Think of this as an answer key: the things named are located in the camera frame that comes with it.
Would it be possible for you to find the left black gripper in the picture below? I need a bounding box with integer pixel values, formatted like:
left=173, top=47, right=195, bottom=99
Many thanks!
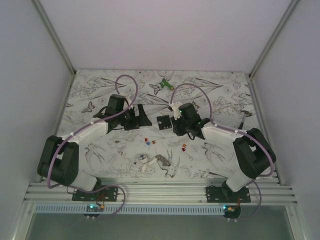
left=117, top=104, right=152, bottom=131

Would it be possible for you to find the black fuse box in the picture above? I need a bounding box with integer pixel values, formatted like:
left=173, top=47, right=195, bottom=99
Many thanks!
left=156, top=115, right=172, bottom=131

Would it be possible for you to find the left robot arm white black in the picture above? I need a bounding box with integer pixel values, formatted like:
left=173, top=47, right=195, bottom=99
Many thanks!
left=37, top=94, right=152, bottom=201

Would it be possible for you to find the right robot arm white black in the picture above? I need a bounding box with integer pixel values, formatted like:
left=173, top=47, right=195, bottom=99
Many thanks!
left=169, top=102, right=277, bottom=203

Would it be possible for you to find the floral printed table mat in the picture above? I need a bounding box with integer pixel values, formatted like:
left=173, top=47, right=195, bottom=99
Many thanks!
left=41, top=68, right=274, bottom=180

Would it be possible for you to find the white pipe fitting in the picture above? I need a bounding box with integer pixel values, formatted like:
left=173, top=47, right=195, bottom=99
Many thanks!
left=135, top=153, right=157, bottom=174

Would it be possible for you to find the green spray nozzle toy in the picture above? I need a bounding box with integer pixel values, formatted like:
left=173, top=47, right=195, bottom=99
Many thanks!
left=156, top=78, right=175, bottom=91

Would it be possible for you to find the small grey hammer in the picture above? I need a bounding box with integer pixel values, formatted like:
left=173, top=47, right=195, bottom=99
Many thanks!
left=238, top=110, right=252, bottom=130

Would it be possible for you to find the right small circuit board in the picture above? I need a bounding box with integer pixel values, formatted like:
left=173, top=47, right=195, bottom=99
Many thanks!
left=223, top=205, right=240, bottom=213

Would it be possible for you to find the small circuit board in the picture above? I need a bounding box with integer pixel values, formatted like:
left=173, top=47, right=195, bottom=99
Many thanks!
left=86, top=203, right=105, bottom=212
left=223, top=205, right=240, bottom=213

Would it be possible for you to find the left small circuit board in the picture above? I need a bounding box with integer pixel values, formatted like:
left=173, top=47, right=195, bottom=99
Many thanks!
left=86, top=203, right=105, bottom=212

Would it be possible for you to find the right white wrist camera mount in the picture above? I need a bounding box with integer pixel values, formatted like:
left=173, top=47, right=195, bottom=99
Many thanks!
left=169, top=102, right=182, bottom=120

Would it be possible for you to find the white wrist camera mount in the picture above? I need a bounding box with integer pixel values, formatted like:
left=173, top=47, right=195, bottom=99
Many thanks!
left=169, top=102, right=182, bottom=120
left=119, top=92, right=131, bottom=101

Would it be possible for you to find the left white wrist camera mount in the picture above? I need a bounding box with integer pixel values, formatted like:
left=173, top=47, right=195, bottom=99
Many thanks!
left=119, top=92, right=131, bottom=101

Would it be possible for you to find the grey metal bracket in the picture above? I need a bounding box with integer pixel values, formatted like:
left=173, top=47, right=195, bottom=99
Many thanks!
left=155, top=154, right=171, bottom=169

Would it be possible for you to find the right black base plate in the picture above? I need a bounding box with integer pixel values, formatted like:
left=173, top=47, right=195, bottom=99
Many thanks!
left=205, top=185, right=251, bottom=204

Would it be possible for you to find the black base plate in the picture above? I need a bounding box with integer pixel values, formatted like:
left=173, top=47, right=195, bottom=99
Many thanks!
left=205, top=185, right=251, bottom=204
left=71, top=187, right=118, bottom=202

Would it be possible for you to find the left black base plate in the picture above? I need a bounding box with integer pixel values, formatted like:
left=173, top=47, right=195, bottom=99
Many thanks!
left=71, top=187, right=118, bottom=202

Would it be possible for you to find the aluminium rail frame front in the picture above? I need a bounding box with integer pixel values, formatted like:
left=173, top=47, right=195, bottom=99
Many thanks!
left=23, top=177, right=298, bottom=206

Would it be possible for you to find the perforated grey cable duct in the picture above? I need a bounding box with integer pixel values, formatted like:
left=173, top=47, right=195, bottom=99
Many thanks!
left=34, top=203, right=225, bottom=216

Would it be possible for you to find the left aluminium corner post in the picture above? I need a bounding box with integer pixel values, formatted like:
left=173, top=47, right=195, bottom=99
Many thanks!
left=30, top=0, right=77, bottom=76

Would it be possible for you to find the aluminium corner post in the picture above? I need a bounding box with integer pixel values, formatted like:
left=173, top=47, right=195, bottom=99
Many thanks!
left=30, top=0, right=77, bottom=76
left=248, top=0, right=300, bottom=79

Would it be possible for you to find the right aluminium corner post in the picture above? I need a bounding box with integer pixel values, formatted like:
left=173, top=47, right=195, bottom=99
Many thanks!
left=248, top=0, right=300, bottom=79

